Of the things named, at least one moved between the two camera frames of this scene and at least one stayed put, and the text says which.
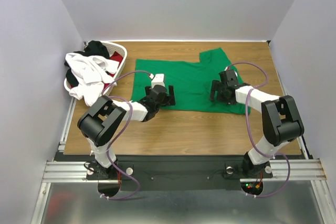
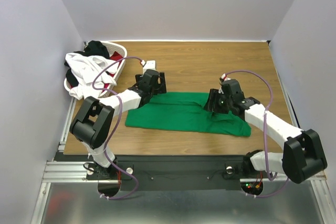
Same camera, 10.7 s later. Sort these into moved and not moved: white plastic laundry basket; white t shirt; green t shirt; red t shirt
Moved: green t shirt
Not moved: white plastic laundry basket; white t shirt; red t shirt
